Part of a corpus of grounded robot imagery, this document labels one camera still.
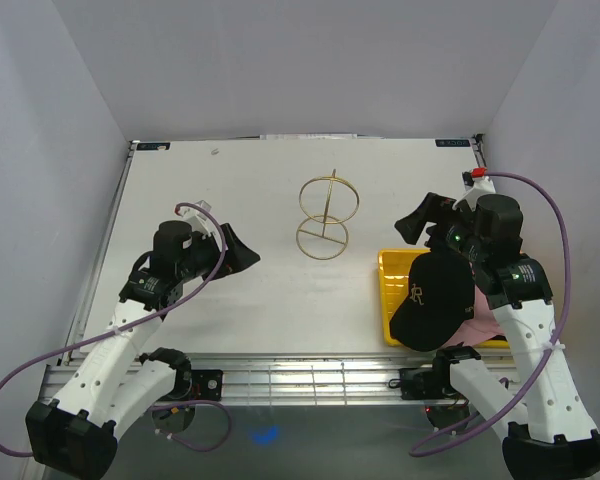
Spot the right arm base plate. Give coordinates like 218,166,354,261
387,368,467,400

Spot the blue corner label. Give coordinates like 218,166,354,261
435,139,471,148
135,142,171,151

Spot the gold wire hat stand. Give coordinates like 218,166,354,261
295,169,361,261

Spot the yellow plastic tray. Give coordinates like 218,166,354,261
378,249,509,349

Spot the left blue corner label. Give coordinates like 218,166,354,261
135,142,171,151

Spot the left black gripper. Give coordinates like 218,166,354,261
176,223,260,283

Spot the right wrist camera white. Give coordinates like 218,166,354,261
453,167,496,211

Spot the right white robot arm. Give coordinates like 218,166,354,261
389,193,600,479

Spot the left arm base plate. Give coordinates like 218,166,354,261
159,369,224,402

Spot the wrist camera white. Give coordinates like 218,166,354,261
174,200,212,236
453,167,496,211

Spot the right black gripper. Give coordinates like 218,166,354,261
393,192,487,264

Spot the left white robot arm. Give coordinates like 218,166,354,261
25,220,260,479

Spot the aluminium frame rail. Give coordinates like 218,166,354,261
37,352,581,409

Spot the black baseball cap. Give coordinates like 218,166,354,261
389,251,475,352

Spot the pink baseball cap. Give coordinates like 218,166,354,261
444,287,504,347

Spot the right blue corner label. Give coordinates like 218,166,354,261
435,139,471,148

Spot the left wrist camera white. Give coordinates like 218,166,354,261
174,200,212,236

